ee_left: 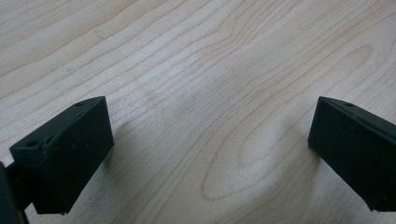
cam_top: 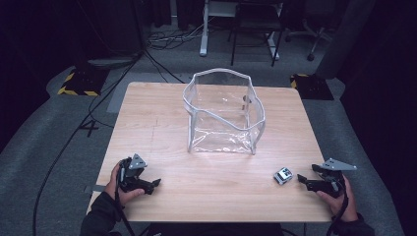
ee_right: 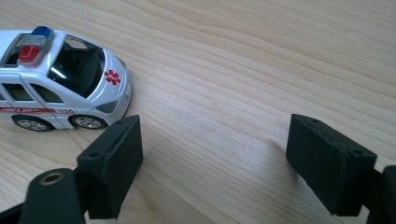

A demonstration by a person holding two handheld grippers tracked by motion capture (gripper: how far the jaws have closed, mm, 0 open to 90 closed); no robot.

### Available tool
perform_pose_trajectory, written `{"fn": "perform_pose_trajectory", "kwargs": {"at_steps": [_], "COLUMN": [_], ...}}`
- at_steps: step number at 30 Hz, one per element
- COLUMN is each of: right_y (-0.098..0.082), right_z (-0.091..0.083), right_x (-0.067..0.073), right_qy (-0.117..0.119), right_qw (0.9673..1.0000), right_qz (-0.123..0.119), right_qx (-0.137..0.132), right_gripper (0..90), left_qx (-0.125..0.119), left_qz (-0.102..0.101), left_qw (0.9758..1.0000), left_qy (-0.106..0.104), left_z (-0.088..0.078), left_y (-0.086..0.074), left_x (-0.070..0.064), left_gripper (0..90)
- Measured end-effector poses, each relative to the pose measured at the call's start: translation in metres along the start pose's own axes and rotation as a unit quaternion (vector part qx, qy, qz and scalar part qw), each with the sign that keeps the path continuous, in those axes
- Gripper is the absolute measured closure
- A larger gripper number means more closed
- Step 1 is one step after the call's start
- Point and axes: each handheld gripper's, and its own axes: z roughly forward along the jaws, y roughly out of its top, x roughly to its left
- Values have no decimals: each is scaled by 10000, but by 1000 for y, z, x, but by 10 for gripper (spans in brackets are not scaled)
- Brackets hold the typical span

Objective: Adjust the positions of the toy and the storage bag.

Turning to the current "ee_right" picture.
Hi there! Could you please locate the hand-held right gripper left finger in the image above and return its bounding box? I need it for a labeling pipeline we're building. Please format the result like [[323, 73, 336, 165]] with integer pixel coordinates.
[[76, 114, 145, 220]]

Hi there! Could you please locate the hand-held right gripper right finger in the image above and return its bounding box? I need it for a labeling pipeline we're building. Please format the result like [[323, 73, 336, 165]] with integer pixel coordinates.
[[285, 113, 378, 217]]

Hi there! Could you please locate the white toy ambulance car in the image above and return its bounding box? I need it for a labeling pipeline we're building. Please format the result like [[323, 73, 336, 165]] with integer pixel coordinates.
[[0, 25, 134, 133]]

